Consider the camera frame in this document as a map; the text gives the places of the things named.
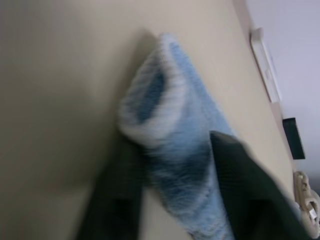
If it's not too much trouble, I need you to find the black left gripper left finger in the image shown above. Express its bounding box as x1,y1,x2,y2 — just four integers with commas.
73,136,148,240

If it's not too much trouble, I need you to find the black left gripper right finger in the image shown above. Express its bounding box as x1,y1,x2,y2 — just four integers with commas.
209,129,318,240

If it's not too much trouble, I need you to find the blue towel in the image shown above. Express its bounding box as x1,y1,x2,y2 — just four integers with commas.
117,31,241,240

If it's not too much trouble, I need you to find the black box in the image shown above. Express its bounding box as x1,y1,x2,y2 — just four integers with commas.
282,117,306,160

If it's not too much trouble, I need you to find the white flat tray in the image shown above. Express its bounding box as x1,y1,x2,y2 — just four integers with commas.
249,26,283,104

